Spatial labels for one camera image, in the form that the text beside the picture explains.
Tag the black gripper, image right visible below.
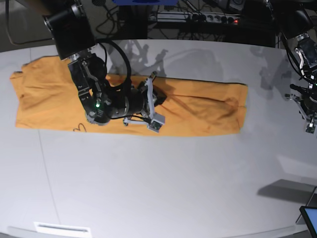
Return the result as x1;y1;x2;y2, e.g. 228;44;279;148
300;91;317;114

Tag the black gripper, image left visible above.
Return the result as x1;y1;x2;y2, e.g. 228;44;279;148
116;86;167;118

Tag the orange yellow T-shirt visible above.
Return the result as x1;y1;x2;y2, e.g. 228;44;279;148
10;57;248;137

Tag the white power strip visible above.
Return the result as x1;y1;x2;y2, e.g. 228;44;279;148
149;11;240;25

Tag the grey tablet stand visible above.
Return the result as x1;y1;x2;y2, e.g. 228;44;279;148
295;186;317;225

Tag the tablet screen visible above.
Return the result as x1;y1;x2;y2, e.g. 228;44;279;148
300;206;317;238

